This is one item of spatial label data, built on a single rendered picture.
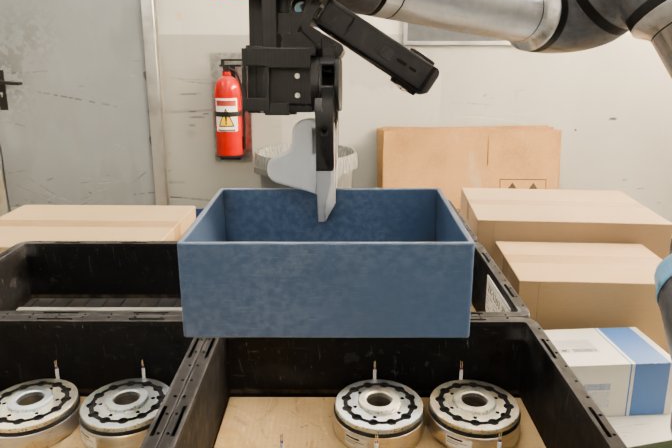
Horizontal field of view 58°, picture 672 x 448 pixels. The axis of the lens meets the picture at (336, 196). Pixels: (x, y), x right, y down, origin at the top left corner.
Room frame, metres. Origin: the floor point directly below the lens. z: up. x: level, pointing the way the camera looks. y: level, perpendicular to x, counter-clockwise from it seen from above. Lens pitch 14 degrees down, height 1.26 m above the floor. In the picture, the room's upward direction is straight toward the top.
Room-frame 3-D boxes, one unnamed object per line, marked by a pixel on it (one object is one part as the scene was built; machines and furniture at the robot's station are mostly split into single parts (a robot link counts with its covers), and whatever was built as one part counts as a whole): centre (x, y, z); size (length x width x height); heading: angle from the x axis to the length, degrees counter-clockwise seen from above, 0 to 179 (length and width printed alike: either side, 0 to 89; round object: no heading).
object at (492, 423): (0.62, -0.16, 0.86); 0.10 x 0.10 x 0.01
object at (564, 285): (1.09, -0.48, 0.78); 0.30 x 0.22 x 0.16; 87
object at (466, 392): (0.62, -0.16, 0.86); 0.05 x 0.05 x 0.01
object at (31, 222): (1.21, 0.53, 0.80); 0.40 x 0.30 x 0.20; 88
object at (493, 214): (1.37, -0.51, 0.80); 0.40 x 0.30 x 0.20; 85
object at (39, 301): (0.85, 0.35, 0.87); 0.40 x 0.30 x 0.11; 90
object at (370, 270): (0.46, 0.01, 1.10); 0.20 x 0.15 x 0.07; 89
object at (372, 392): (0.62, -0.05, 0.86); 0.05 x 0.05 x 0.01
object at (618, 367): (0.89, -0.42, 0.75); 0.20 x 0.12 x 0.09; 94
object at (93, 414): (0.62, 0.24, 0.86); 0.10 x 0.10 x 0.01
